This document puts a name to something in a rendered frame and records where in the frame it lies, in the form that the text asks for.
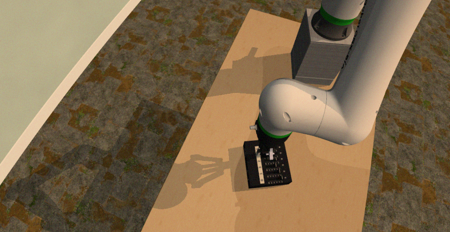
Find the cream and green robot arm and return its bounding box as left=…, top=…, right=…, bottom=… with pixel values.
left=250, top=0, right=431, bottom=146

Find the black lighting desk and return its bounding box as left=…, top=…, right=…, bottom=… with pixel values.
left=243, top=140, right=292, bottom=188

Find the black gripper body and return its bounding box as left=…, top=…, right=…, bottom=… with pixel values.
left=257, top=135, right=278, bottom=152

